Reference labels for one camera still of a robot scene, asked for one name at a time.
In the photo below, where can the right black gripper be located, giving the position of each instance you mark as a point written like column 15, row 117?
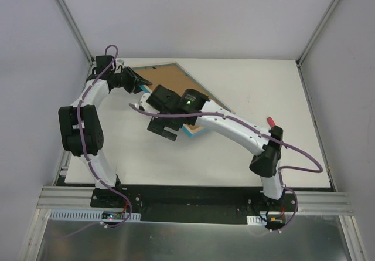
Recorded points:
column 163, row 123

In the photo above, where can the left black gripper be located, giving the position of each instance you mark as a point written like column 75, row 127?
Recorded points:
column 126, row 79

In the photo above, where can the blue picture frame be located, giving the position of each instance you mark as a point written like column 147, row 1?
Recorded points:
column 174, row 77

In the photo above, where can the red handled screwdriver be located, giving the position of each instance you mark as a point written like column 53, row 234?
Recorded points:
column 271, row 122

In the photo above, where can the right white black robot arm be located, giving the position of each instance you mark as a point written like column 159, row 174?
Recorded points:
column 263, row 143

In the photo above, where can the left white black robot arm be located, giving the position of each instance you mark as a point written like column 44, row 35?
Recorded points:
column 80, row 128

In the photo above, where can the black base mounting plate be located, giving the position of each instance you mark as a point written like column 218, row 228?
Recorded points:
column 192, row 204

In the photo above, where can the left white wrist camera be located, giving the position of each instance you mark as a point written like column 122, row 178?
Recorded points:
column 120, row 64

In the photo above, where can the brown frame backing board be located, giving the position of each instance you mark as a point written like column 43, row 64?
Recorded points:
column 190, row 130

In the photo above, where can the left aluminium corner post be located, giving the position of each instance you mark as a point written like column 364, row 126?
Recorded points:
column 71, row 23

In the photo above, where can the aluminium corner post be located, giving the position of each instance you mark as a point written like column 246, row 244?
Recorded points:
column 318, row 31
column 71, row 23

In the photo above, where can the right white cable duct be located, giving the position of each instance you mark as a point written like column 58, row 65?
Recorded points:
column 256, row 220

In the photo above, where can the white cable duct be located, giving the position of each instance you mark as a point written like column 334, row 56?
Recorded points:
column 87, row 216
column 256, row 220

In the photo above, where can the front aluminium rail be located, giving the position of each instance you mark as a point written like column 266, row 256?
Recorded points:
column 307, row 202

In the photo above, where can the left white cable duct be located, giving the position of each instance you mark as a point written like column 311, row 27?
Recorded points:
column 87, row 216

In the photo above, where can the right aluminium corner post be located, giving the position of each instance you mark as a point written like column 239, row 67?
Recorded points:
column 318, row 31

